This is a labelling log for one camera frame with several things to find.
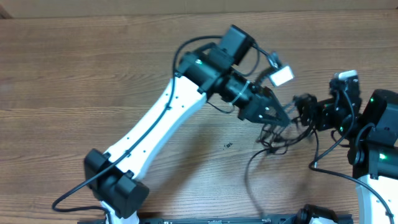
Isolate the black USB cable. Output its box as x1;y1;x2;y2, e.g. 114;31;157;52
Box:
244;99;320;218

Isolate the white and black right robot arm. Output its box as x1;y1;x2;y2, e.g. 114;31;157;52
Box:
295;89;397;223

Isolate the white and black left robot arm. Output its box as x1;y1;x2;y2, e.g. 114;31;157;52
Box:
84;26;290;223

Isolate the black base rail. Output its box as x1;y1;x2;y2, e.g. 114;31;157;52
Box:
86;204;354;224

